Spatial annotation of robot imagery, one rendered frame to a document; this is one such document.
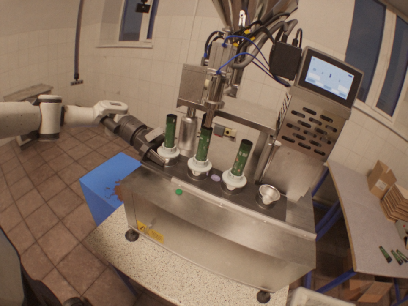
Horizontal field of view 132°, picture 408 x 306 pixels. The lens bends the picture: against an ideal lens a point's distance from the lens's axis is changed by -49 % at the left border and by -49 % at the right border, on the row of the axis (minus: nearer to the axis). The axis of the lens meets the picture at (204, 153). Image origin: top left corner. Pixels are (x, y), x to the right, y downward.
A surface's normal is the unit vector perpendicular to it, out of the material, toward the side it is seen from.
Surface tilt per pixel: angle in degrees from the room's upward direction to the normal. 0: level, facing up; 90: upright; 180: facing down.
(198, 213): 0
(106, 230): 0
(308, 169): 90
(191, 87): 90
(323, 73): 90
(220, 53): 90
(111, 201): 0
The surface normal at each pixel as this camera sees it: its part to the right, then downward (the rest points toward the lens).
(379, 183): -0.66, 0.29
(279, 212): 0.18, -0.83
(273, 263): -0.40, 0.43
